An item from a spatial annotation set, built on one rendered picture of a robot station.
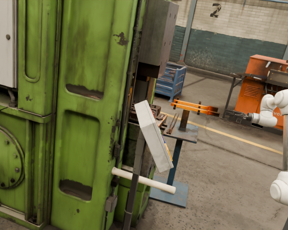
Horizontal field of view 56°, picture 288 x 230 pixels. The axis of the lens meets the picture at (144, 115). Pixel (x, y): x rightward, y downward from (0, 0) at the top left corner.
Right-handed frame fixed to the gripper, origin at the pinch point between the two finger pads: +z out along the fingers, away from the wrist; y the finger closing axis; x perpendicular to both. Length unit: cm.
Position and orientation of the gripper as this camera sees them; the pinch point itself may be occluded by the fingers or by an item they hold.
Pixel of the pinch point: (228, 112)
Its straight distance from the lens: 256.2
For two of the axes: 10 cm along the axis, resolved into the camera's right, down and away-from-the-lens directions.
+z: -9.7, -2.2, 1.4
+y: 2.0, -3.1, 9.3
